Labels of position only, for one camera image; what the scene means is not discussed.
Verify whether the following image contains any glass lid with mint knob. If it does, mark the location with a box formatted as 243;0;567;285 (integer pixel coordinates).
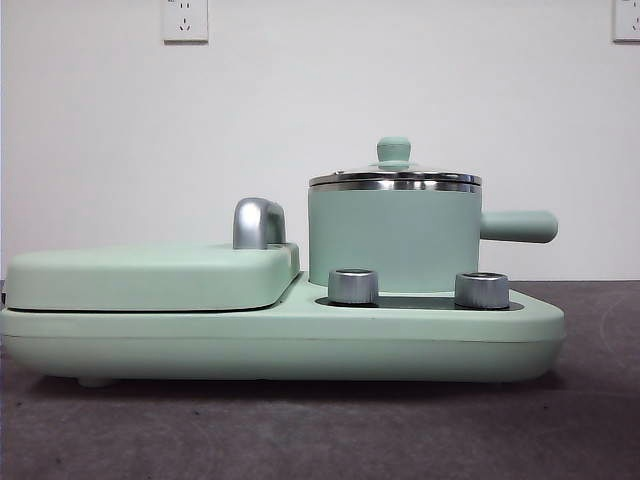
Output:
308;137;482;192

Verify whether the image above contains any silver control knob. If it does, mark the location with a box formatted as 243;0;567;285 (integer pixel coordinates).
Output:
327;267;380;306
454;271;511;309

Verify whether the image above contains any mint green breakfast machine base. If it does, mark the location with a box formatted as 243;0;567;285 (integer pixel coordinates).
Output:
0;269;567;389

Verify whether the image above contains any mint green hinged grill cover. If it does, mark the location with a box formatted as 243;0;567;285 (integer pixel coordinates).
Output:
3;241;304;313

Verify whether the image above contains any mint green handled pot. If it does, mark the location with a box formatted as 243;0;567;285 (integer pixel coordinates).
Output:
306;172;560;294

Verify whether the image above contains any silver grill cover handle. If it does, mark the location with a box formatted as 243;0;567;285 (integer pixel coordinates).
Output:
231;197;288;250

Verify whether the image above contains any white wall socket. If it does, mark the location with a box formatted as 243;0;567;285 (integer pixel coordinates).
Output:
161;0;209;44
612;0;640;43

